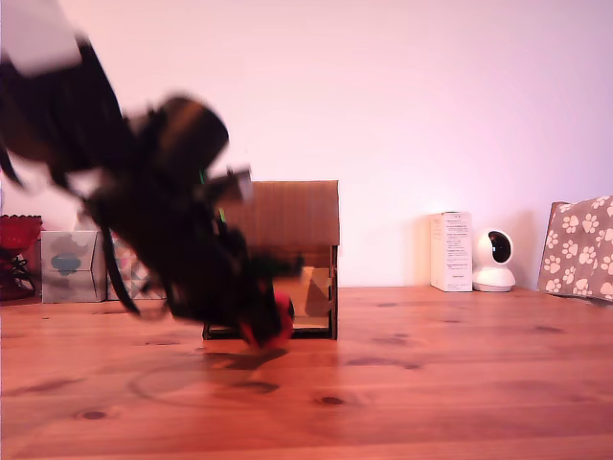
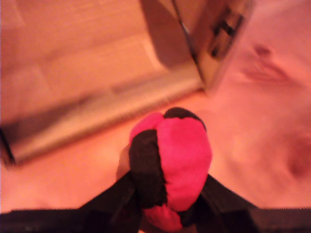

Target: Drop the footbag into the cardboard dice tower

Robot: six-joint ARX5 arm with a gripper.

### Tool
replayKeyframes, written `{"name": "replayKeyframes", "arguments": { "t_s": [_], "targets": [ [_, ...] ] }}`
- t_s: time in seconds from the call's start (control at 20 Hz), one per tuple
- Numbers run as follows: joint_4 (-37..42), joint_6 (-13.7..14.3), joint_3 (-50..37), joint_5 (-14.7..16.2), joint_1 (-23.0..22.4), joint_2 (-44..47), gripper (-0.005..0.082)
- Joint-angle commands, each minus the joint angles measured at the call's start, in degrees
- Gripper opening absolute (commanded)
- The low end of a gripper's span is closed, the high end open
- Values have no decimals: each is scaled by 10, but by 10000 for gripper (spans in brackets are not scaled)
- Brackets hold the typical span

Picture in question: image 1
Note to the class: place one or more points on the red and black footbag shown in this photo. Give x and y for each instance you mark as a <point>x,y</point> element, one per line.
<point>287,311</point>

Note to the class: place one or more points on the cardboard dice tower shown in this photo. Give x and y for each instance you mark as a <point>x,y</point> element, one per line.
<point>297,215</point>

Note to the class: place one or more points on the triangle pattern tissue box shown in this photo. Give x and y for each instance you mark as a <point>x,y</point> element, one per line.
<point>136,275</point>

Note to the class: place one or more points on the white printed carton box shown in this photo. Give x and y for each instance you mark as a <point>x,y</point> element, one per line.
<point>452,251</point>

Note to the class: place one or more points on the grey cloud print tissue box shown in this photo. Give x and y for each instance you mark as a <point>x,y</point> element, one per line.
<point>67,268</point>

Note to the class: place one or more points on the red glass bowl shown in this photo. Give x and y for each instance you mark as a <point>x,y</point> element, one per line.
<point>16,235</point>

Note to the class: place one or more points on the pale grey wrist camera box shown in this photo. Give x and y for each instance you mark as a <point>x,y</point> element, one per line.
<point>234,184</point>

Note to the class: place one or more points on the small white round camera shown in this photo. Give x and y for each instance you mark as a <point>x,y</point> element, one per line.
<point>493,273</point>

